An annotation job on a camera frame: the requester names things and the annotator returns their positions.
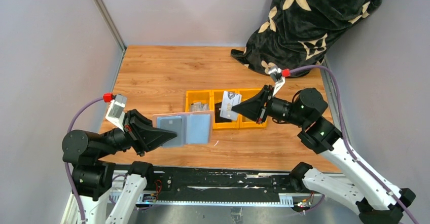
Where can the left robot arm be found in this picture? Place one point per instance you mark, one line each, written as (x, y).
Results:
(92, 179)

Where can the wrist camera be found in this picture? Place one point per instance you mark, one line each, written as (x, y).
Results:
(276, 75)
(115, 112)

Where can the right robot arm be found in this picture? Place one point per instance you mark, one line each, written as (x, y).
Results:
(369, 195)

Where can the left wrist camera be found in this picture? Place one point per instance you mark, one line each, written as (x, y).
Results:
(115, 112)

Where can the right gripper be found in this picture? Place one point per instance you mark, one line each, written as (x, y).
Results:
(263, 104)

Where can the silver cards in bin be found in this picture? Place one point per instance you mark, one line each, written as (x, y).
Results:
(199, 106)

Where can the yellow bin with silver cards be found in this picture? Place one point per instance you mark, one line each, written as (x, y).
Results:
(196, 96)

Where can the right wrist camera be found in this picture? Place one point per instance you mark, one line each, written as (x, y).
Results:
(276, 75)

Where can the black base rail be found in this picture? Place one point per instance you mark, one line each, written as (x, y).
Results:
(300, 188)

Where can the beige leather card holder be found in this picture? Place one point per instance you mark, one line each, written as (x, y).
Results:
(191, 127)

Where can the silver credit card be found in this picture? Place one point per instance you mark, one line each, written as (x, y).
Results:
(229, 100)

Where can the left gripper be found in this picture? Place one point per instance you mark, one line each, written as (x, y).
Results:
(135, 132)

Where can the black floral blanket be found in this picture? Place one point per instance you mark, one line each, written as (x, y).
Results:
(298, 33)

